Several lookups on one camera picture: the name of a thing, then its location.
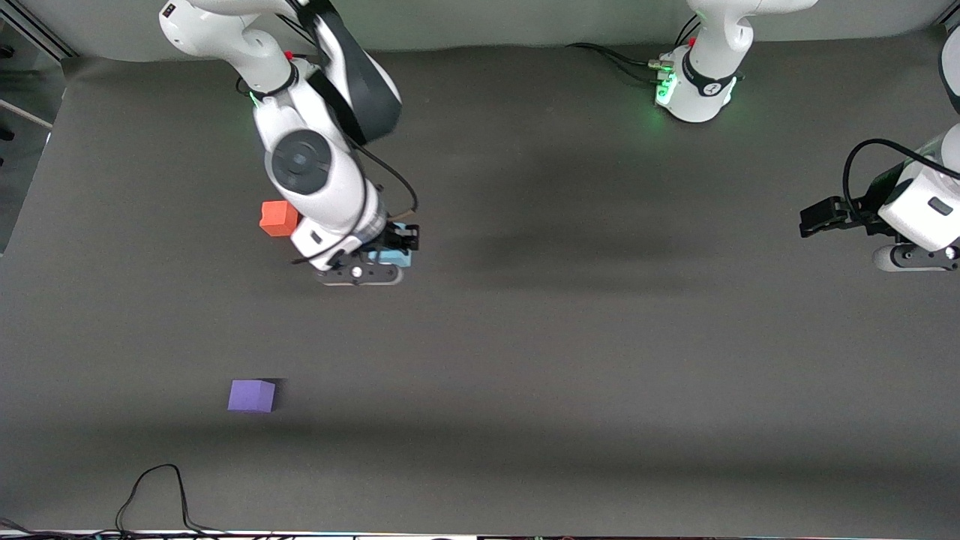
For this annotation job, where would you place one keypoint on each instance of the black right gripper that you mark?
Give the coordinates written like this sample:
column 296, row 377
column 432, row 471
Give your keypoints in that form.
column 395, row 238

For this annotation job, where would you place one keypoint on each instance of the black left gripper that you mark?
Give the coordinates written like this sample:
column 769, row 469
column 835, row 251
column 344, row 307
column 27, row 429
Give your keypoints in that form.
column 862, row 209

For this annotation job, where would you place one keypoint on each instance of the light blue foam block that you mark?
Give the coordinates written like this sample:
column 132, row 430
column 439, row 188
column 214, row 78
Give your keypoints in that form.
column 394, row 260

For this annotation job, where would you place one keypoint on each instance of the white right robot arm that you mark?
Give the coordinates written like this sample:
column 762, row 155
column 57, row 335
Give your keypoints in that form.
column 307, row 165

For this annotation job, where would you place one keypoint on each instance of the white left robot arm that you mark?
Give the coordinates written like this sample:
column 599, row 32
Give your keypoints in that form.
column 705, row 97

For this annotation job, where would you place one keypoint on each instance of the orange foam block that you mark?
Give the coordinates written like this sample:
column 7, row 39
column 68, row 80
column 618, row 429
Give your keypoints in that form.
column 277, row 219

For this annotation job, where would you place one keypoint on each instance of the purple foam block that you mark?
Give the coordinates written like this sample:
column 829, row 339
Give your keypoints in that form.
column 251, row 396

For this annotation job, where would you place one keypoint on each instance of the dark grey table mat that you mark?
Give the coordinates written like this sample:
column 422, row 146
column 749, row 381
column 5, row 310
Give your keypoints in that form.
column 525, row 337

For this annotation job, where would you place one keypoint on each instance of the aluminium frame rail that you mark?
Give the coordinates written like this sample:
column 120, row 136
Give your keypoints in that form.
column 45, row 34

